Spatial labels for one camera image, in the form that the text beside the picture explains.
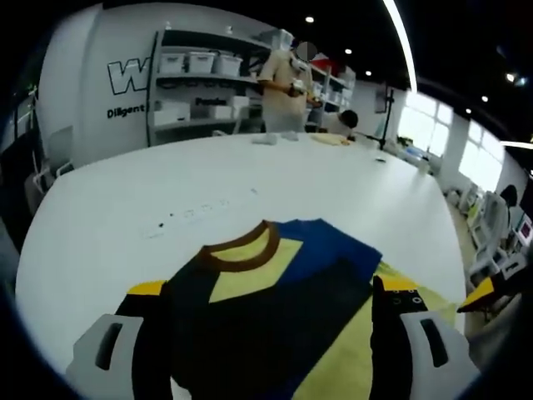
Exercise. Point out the crumpled white cloth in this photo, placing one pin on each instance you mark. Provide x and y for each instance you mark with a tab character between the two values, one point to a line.
265	139

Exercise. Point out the ceiling light strip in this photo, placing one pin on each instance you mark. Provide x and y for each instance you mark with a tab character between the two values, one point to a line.
401	46

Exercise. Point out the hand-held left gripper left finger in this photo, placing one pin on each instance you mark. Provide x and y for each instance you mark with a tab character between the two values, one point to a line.
137	354

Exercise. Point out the row of white storage bins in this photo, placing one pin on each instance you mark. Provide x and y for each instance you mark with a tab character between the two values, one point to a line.
200	63

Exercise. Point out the yellow garment with grey and blue sleeves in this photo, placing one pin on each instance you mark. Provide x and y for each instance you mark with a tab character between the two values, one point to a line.
258	333

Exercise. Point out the metal shelving rack with bins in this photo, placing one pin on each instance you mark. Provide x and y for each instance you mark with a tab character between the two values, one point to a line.
335	89

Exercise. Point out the black pole stand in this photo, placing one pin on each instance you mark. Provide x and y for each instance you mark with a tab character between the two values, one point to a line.
387	121

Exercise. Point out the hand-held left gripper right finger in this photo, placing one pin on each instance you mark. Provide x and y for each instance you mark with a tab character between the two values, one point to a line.
408	358

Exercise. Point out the grey metal shelving rack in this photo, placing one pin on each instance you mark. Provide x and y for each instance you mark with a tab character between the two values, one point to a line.
200	83

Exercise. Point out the small pink screen device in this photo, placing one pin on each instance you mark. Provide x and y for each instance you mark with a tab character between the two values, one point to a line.
525	231

